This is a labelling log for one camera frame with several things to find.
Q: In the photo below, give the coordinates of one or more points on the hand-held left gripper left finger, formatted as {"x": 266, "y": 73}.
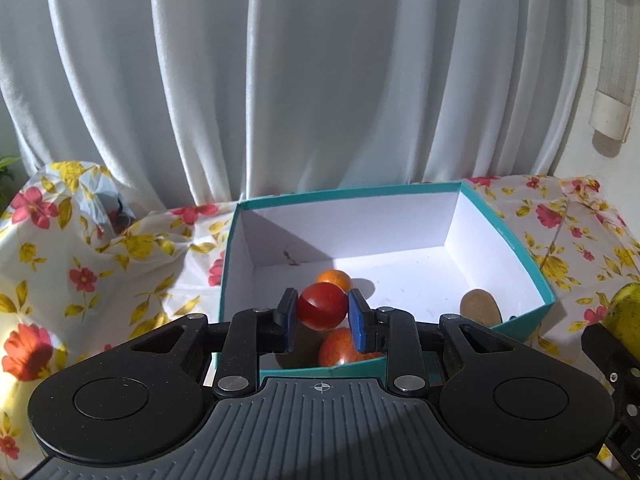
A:
{"x": 290, "y": 325}

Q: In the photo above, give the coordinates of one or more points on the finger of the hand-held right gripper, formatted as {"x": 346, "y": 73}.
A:
{"x": 607, "y": 355}

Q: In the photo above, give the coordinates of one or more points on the white wall fixture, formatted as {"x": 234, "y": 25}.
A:
{"x": 612, "y": 110}

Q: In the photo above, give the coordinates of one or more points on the spotted green pear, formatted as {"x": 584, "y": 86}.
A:
{"x": 625, "y": 310}

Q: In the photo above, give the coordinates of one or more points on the brown kiwi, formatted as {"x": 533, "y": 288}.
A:
{"x": 479, "y": 307}

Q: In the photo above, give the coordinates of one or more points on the teal cardboard box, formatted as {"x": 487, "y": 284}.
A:
{"x": 360, "y": 230}

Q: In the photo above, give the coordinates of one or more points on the green plant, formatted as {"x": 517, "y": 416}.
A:
{"x": 7, "y": 166}

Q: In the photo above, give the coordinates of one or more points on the red cherry tomato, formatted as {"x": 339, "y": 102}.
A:
{"x": 337, "y": 350}
{"x": 322, "y": 307}

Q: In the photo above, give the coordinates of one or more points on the white curtain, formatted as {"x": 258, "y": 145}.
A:
{"x": 300, "y": 85}

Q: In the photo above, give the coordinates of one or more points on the floral plastic tablecloth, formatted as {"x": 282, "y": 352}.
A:
{"x": 150, "y": 270}

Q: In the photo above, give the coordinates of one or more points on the small orange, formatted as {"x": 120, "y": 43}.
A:
{"x": 332, "y": 277}

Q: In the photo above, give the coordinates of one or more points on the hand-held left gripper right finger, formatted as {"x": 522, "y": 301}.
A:
{"x": 357, "y": 325}

